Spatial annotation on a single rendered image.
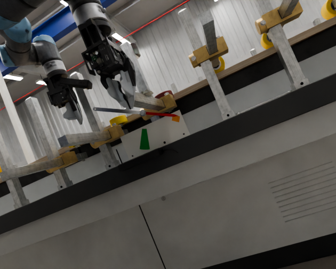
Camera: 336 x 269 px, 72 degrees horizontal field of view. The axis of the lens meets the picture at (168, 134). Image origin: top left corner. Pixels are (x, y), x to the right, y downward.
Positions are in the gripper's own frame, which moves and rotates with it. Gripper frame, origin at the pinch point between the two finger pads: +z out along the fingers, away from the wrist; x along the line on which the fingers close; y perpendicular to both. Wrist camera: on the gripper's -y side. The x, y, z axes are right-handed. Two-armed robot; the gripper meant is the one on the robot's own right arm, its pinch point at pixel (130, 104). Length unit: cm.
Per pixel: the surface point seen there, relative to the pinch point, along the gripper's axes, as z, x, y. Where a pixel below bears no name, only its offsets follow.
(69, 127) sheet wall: -214, -562, -775
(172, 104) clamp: -0.2, 4.2, -29.7
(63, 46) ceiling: -415, -355, -608
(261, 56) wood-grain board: -6, 43, -49
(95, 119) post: -8.2, -27.5, -30.5
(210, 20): -10.7, 25.7, -4.0
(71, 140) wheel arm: 0.5, -23.5, -5.8
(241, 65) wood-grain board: -6, 34, -49
